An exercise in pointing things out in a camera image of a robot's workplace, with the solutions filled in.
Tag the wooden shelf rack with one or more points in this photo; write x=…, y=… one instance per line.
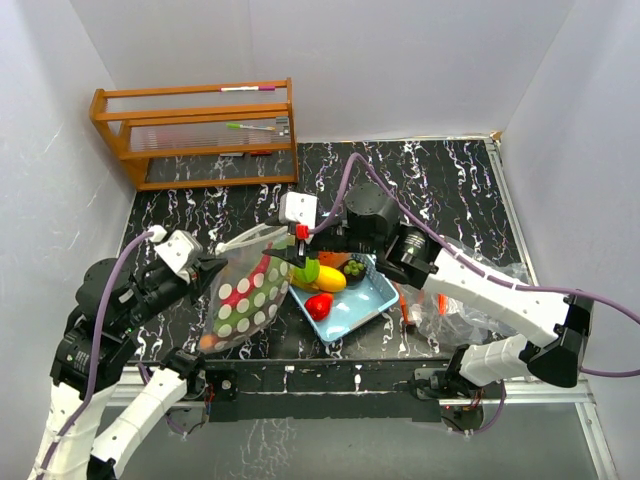
x=143, y=126

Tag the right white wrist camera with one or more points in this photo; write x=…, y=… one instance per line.
x=300, y=210

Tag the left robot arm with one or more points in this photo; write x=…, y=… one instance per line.
x=90, y=359

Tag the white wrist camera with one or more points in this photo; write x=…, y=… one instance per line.
x=179, y=250
x=300, y=210

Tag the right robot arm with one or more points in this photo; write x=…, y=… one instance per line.
x=552, y=329

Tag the watermelon slice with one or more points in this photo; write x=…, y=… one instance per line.
x=333, y=259

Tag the yellow mango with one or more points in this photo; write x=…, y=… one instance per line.
x=329, y=280

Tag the light blue plastic basket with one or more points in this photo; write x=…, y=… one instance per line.
x=355, y=305

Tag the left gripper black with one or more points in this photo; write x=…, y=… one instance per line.
x=211, y=265

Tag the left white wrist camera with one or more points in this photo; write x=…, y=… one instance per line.
x=179, y=250

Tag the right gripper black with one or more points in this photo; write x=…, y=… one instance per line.
x=289, y=253

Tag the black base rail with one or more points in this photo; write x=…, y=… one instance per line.
x=314, y=389

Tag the yellow banana bunch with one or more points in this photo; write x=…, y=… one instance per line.
x=307, y=287

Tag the green pen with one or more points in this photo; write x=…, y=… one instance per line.
x=239, y=126

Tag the dark purple mangosteen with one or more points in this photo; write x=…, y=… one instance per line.
x=354, y=271

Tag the red chili pepper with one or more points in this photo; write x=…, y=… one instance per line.
x=243, y=288

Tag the white dotted zip bag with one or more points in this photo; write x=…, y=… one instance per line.
x=243, y=253

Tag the clear bag orange zipper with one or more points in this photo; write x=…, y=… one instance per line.
x=444, y=323

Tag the pink white pen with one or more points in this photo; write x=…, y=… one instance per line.
x=249, y=88

